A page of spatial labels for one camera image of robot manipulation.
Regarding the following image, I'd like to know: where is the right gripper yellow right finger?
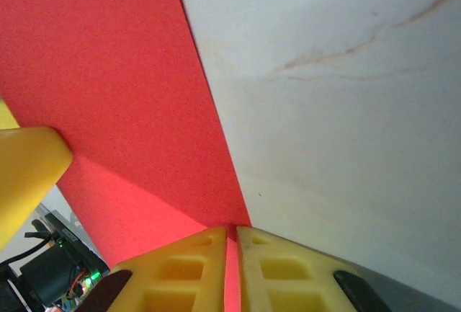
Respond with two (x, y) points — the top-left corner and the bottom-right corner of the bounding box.
(236, 225), (393, 312)

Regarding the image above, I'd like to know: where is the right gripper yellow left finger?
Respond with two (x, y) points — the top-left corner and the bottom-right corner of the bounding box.
(81, 225), (228, 312)

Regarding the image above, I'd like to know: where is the red paper sheet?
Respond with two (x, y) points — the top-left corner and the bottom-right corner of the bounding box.
(0, 0), (253, 312)

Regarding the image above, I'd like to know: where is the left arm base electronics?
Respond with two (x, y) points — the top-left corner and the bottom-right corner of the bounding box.
(53, 236), (111, 308)

